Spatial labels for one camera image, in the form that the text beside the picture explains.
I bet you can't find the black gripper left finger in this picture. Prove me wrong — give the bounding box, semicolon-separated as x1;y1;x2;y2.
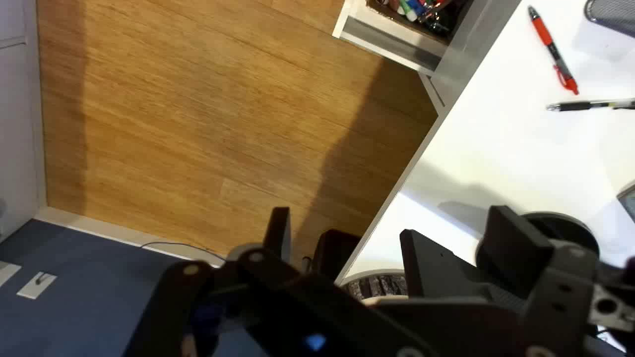
123;206;294;357

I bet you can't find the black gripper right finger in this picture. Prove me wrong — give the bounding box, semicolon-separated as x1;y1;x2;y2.
475;204;602;357

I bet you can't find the grey mesh basket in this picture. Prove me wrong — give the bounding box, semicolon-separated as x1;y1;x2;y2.
584;0;635;38

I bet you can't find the black round object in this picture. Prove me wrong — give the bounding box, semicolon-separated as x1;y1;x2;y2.
524;210;602;260

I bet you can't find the striped round object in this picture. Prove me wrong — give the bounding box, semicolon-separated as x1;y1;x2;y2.
340;268;409;305

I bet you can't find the black pen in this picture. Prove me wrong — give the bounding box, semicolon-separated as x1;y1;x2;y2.
546;97;635;115

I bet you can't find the red pen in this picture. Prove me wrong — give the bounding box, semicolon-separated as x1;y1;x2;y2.
526;4;582;97

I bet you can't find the pile of colourful markers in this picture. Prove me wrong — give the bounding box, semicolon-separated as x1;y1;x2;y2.
369;0;465;38

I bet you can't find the white pulled-out desk drawer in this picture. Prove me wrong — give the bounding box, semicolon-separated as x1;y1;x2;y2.
332;0;475;73

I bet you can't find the white wall socket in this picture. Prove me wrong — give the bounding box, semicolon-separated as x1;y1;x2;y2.
16;270;60;303
0;260;22;289

